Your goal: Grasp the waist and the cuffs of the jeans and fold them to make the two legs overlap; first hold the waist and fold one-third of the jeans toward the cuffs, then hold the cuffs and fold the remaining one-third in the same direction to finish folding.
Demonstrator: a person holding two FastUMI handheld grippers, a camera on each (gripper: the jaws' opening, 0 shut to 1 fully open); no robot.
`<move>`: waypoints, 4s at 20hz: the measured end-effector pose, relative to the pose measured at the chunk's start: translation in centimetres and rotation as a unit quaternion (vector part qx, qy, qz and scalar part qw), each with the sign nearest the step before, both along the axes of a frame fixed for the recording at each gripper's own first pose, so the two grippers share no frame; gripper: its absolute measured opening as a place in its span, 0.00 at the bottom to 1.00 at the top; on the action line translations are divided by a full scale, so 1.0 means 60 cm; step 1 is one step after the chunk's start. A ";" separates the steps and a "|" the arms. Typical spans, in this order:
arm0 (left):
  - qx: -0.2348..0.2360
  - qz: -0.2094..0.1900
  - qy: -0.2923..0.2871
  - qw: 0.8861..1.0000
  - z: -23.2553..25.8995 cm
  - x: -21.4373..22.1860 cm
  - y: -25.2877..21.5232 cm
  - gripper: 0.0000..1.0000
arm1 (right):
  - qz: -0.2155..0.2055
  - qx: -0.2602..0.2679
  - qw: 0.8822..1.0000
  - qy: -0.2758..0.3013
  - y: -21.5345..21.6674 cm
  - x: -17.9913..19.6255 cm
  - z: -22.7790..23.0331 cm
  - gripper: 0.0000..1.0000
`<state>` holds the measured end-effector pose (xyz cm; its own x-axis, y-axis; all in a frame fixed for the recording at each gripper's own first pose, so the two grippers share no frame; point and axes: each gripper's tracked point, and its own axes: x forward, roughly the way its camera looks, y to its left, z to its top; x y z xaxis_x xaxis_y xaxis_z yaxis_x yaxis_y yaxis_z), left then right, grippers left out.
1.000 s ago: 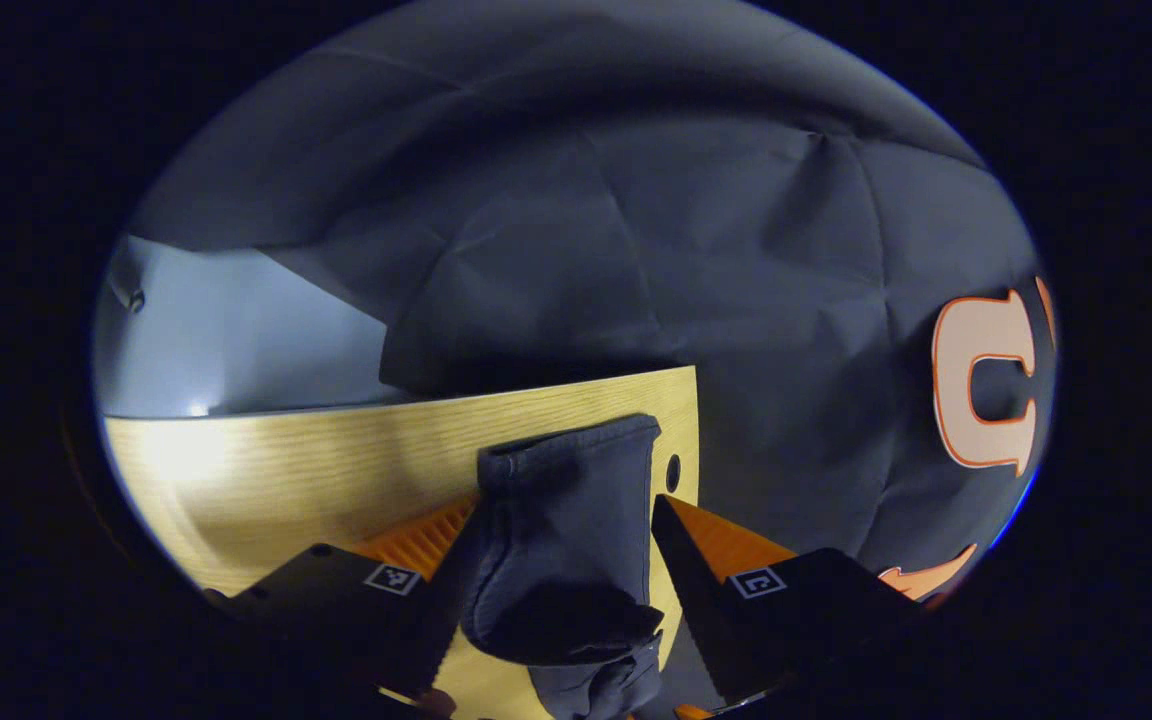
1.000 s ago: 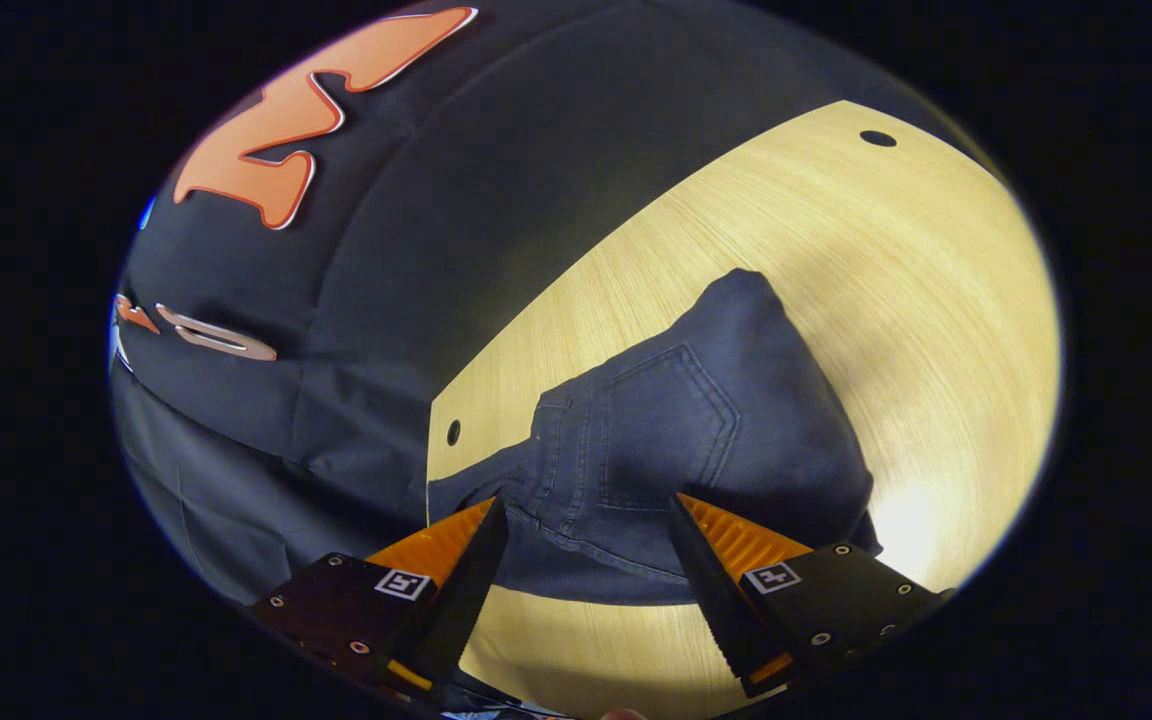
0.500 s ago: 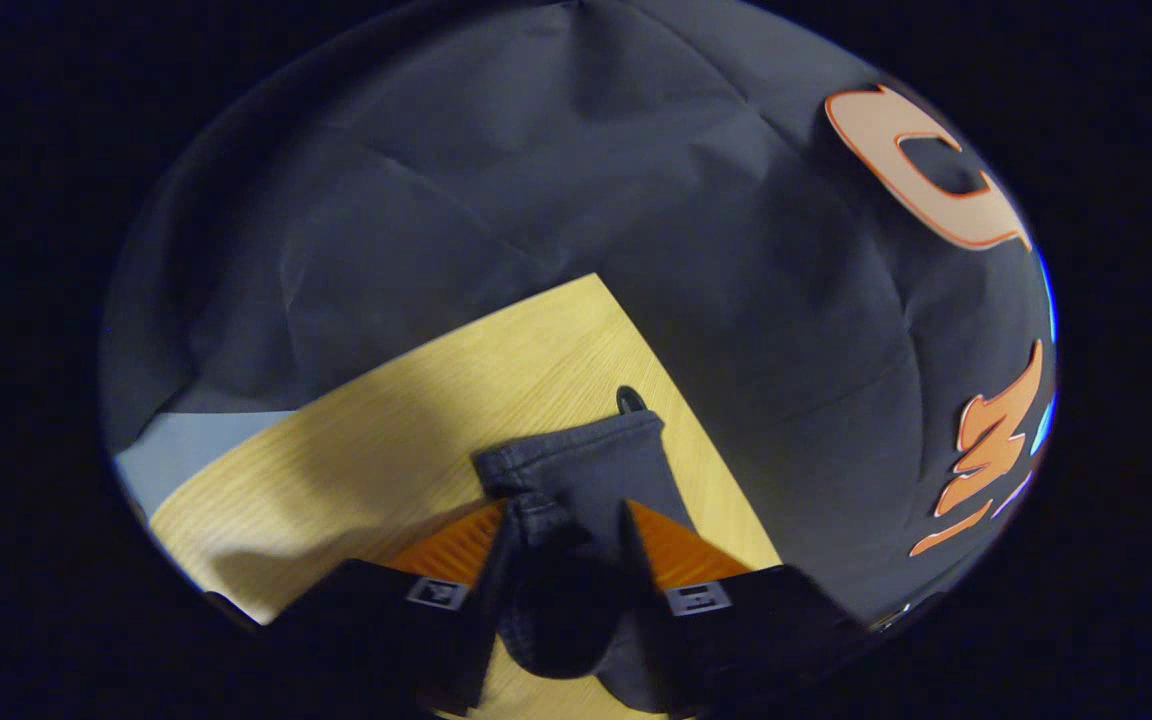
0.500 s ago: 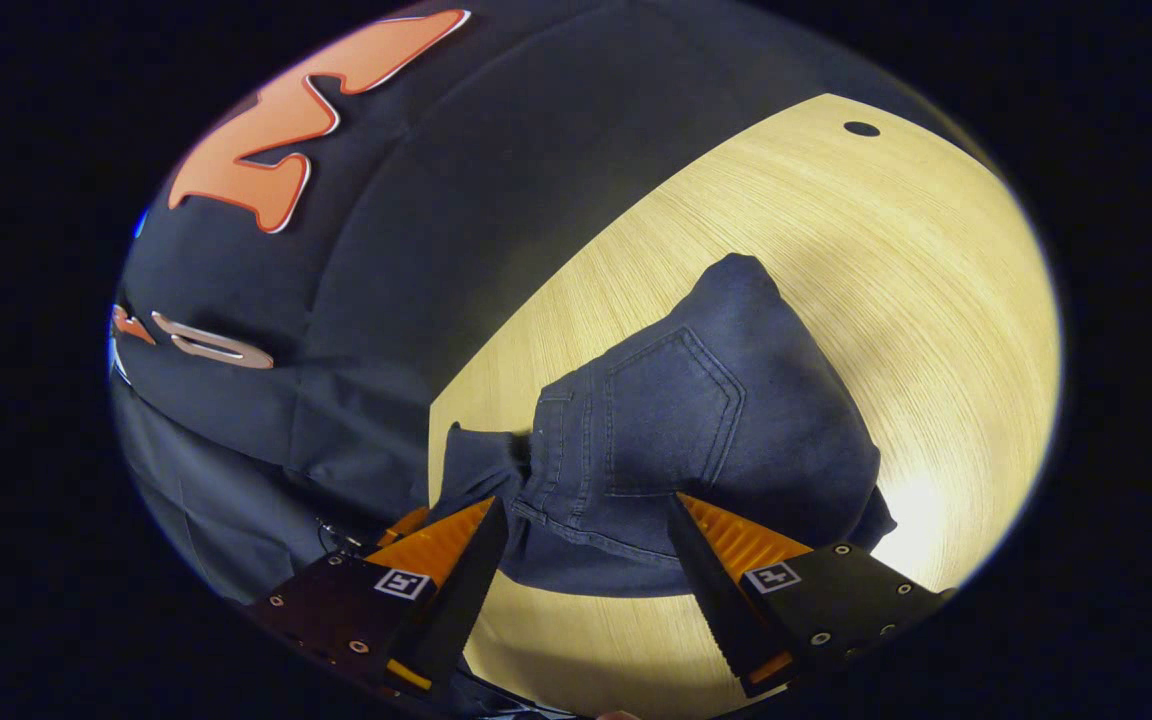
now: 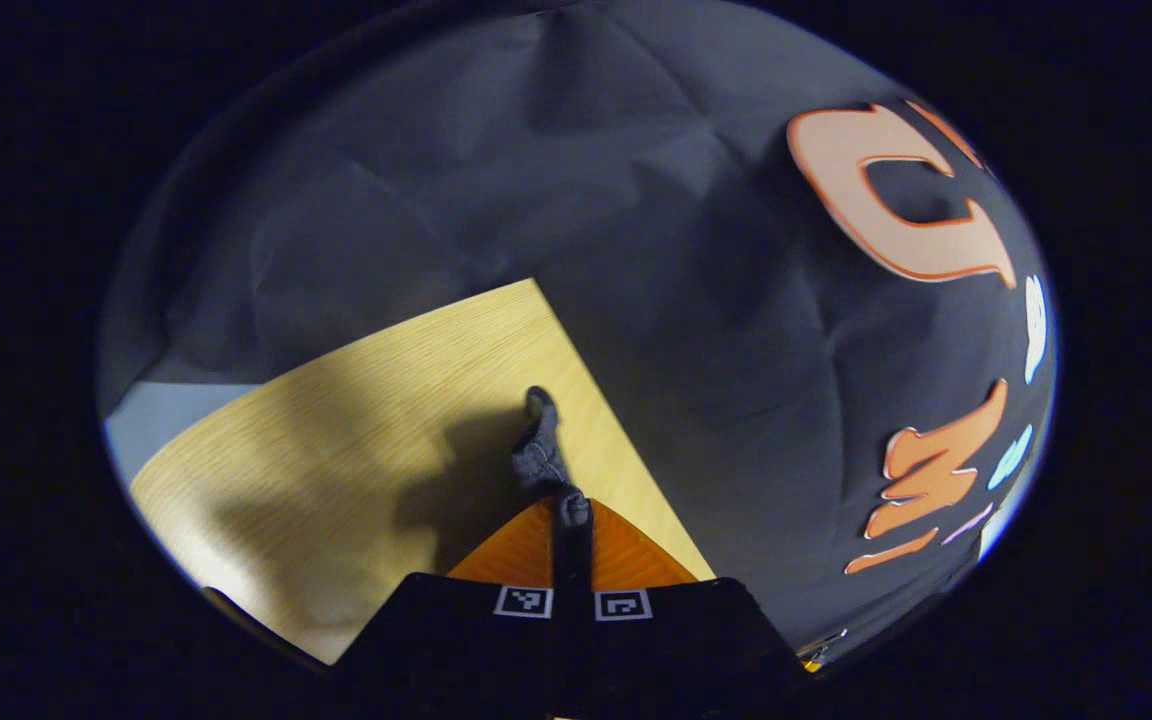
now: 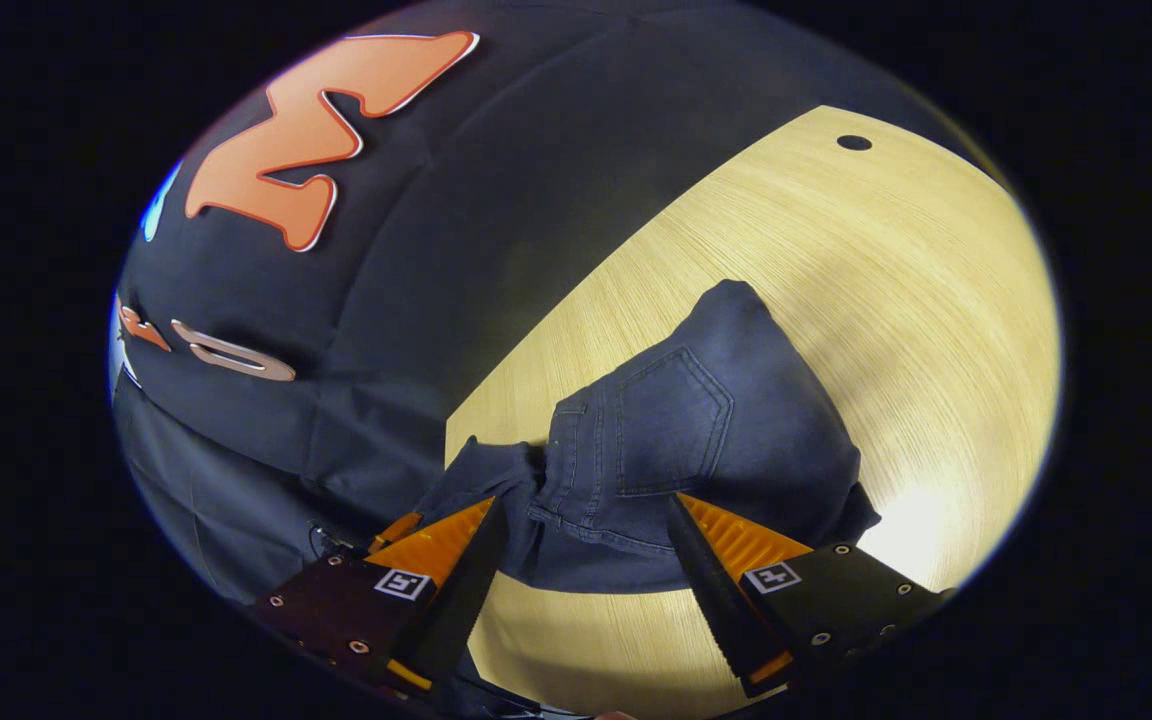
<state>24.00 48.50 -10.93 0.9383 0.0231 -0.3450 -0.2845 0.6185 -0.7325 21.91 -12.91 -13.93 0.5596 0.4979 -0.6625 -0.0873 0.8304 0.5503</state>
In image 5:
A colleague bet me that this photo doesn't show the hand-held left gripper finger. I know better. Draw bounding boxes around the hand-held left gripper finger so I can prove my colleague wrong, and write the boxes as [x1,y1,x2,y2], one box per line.
[331,497,574,720]
[573,497,819,720]

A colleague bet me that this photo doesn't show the dark grey jeans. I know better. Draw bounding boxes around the dark grey jeans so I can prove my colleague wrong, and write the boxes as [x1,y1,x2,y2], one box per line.
[509,385,594,528]

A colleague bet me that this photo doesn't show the black backdrop cloth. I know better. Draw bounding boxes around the black backdrop cloth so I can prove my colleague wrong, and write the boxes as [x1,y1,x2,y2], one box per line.
[96,0,1059,666]

